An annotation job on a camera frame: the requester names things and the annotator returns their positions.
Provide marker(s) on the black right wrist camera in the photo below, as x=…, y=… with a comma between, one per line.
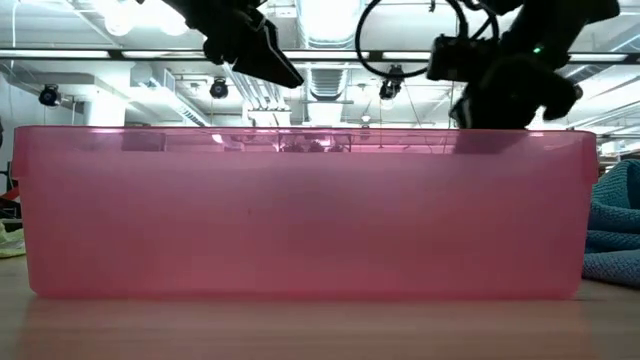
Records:
x=460, y=57

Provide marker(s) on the black ceiling light rail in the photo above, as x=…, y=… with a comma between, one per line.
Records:
x=60, y=54

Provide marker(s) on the white ceiling air duct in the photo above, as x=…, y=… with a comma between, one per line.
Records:
x=327, y=30

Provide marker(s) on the blue microfiber towel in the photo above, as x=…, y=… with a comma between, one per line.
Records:
x=617, y=235

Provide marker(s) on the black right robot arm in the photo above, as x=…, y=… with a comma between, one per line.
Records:
x=550, y=25

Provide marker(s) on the black ceiling spotlight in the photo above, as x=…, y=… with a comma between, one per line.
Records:
x=50, y=95
x=391, y=82
x=219, y=89

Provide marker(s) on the pink translucent plastic bin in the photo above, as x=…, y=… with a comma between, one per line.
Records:
x=300, y=225

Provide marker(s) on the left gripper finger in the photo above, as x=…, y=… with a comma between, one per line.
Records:
x=272, y=65

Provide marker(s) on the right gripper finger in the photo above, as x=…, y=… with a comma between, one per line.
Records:
x=492, y=117

